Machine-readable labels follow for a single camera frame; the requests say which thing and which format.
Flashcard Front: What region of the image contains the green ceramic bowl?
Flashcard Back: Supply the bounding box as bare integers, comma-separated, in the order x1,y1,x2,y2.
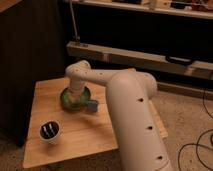
60,87,91,111

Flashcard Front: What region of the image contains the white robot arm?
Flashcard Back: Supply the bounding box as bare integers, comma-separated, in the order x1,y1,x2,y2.
65,60,174,171

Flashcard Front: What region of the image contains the blue small object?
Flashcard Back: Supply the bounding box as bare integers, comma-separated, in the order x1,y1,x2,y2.
86,99,99,112

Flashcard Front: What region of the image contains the white cup with dark interior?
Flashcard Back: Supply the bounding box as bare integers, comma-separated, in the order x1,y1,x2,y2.
39,121,60,144

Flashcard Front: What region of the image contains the dark cabinet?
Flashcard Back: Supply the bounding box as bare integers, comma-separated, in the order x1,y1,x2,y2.
0,0,65,146

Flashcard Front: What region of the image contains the metal pole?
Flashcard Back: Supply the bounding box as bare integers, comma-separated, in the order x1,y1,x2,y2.
69,0,80,44

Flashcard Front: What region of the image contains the wooden shelf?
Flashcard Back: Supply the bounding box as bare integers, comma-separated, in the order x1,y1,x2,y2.
64,0,213,20

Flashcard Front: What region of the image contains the wooden beam rail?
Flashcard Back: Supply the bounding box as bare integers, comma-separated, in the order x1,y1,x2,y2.
66,41,213,79

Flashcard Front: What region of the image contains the black cable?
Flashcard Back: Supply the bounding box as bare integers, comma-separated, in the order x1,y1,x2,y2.
177,71,213,171

